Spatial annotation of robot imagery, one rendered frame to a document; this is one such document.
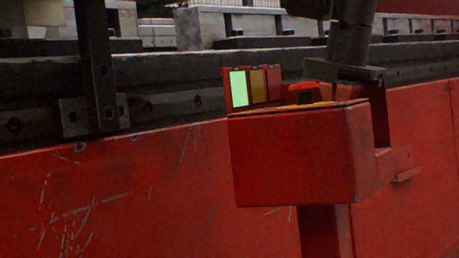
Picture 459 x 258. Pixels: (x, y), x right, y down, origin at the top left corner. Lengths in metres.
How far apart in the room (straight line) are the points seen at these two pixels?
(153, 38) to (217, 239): 0.64
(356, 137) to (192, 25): 0.58
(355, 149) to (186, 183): 0.32
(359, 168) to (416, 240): 1.06
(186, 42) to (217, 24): 0.07
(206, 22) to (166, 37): 0.33
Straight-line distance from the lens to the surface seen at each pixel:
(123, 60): 1.07
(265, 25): 1.64
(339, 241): 1.03
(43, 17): 1.14
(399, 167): 1.90
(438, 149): 2.18
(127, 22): 1.27
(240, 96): 1.00
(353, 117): 0.94
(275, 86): 1.12
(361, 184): 0.95
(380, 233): 1.79
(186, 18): 1.45
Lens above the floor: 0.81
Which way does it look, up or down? 3 degrees down
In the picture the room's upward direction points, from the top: 6 degrees counter-clockwise
